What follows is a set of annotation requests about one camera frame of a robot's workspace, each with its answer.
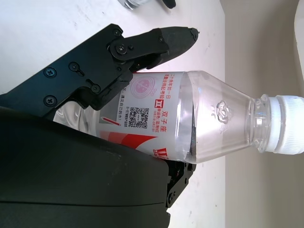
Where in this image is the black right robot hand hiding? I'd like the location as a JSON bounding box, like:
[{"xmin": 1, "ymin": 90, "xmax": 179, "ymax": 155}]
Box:
[{"xmin": 0, "ymin": 23, "xmax": 200, "ymax": 228}]

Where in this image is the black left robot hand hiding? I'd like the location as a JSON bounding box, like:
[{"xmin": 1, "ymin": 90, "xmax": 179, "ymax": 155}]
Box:
[{"xmin": 162, "ymin": 0, "xmax": 177, "ymax": 10}]

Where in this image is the clear water bottle white cap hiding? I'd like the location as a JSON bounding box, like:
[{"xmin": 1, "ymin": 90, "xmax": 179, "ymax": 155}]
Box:
[{"xmin": 52, "ymin": 70, "xmax": 304, "ymax": 165}]

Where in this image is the white curved background object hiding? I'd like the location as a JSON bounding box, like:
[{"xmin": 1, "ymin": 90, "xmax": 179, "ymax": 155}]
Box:
[{"xmin": 294, "ymin": 0, "xmax": 304, "ymax": 79}]

